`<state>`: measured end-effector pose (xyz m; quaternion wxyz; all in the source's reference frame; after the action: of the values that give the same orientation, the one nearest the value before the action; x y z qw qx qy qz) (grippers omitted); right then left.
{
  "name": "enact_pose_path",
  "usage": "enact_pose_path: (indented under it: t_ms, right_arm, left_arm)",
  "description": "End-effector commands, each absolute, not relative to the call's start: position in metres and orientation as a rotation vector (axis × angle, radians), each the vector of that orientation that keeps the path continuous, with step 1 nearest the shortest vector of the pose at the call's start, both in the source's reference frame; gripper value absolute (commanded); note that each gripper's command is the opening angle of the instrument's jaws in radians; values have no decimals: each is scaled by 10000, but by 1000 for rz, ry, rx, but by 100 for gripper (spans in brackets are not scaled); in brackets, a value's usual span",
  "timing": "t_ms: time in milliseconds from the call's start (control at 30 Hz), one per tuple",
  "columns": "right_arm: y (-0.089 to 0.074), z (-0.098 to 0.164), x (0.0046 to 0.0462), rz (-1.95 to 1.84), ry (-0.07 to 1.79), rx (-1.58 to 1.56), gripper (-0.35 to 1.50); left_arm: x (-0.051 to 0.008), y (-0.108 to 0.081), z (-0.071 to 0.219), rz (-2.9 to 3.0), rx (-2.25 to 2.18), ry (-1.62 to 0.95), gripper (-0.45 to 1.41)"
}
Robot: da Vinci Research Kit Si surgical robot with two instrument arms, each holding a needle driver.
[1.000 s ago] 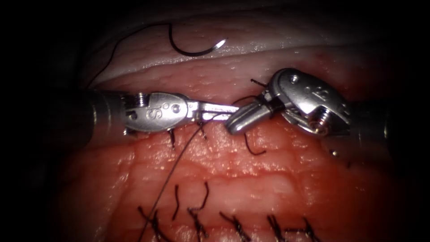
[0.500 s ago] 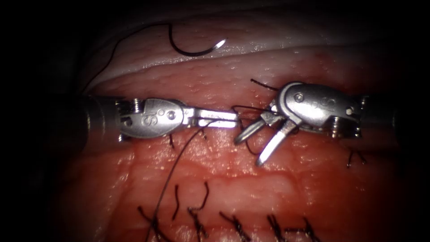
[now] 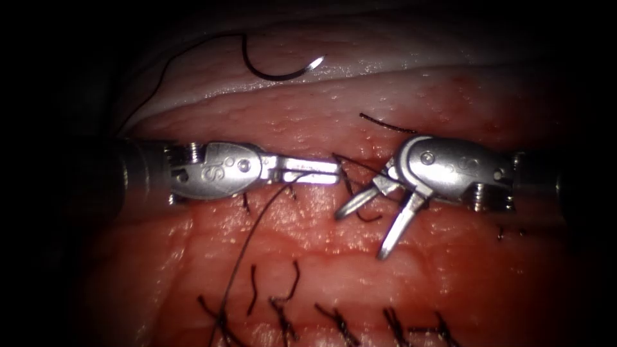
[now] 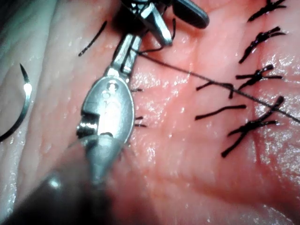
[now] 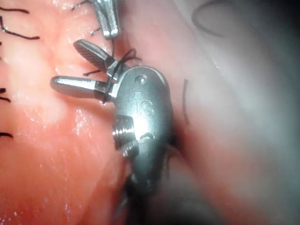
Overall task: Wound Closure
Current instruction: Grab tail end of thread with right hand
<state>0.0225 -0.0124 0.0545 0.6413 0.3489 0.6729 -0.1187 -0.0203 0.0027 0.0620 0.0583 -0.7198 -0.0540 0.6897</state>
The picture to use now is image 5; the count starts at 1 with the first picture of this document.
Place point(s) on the right arm needle driver jaw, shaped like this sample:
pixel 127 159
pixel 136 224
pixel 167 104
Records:
pixel 90 52
pixel 72 85

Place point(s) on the left arm needle driver jaw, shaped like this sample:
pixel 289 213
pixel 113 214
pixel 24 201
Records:
pixel 114 18
pixel 104 21

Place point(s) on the right arm needle driver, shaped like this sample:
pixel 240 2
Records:
pixel 147 117

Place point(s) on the black thread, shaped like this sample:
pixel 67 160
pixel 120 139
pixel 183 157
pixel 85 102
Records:
pixel 183 100

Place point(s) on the dark right arm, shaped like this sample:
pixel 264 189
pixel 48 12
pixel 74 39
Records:
pixel 182 211

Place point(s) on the black stitching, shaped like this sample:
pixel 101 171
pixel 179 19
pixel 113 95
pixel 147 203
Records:
pixel 131 55
pixel 28 37

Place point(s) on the tissue pad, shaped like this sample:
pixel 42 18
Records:
pixel 47 164

